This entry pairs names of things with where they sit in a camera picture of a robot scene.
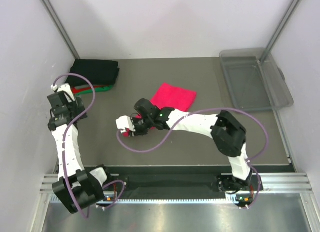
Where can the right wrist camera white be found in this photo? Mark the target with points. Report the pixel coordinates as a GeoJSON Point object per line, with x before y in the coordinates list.
{"type": "Point", "coordinates": [125, 125]}

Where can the corner frame post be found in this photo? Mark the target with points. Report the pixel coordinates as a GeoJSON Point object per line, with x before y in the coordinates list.
{"type": "Point", "coordinates": [280, 28]}
{"type": "Point", "coordinates": [60, 27]}

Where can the folded green t shirt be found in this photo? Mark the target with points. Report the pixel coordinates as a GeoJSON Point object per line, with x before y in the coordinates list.
{"type": "Point", "coordinates": [102, 88]}

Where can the left corner frame post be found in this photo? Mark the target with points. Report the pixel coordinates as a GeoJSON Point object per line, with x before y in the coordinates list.
{"type": "Point", "coordinates": [60, 27]}

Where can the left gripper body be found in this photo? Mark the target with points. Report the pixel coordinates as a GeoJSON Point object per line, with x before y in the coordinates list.
{"type": "Point", "coordinates": [76, 105]}

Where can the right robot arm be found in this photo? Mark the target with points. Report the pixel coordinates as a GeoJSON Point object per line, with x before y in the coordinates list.
{"type": "Point", "coordinates": [223, 128]}

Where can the aluminium frame rail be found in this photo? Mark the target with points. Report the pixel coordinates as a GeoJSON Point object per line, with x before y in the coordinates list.
{"type": "Point", "coordinates": [270, 182]}

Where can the right corner frame post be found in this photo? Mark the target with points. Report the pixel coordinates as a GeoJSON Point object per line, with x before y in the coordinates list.
{"type": "Point", "coordinates": [280, 28]}

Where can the folded red t shirt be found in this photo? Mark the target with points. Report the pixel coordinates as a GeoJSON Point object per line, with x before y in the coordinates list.
{"type": "Point", "coordinates": [81, 89]}

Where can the pink t shirt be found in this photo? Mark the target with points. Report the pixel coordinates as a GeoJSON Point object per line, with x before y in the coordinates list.
{"type": "Point", "coordinates": [168, 95]}

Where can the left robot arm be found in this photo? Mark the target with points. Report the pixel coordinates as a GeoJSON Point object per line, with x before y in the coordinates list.
{"type": "Point", "coordinates": [76, 187]}

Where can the folded black t shirt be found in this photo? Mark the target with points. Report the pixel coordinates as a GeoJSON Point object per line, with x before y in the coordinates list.
{"type": "Point", "coordinates": [97, 71]}

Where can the clear plastic bin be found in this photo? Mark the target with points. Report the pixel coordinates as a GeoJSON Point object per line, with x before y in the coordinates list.
{"type": "Point", "coordinates": [254, 80]}

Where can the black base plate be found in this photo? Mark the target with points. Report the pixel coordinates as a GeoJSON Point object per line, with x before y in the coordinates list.
{"type": "Point", "coordinates": [170, 193]}

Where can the grey cable duct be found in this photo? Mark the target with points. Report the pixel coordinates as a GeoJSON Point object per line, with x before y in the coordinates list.
{"type": "Point", "coordinates": [229, 199]}

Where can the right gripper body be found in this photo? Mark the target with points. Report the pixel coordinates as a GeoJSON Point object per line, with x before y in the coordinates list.
{"type": "Point", "coordinates": [141, 126]}

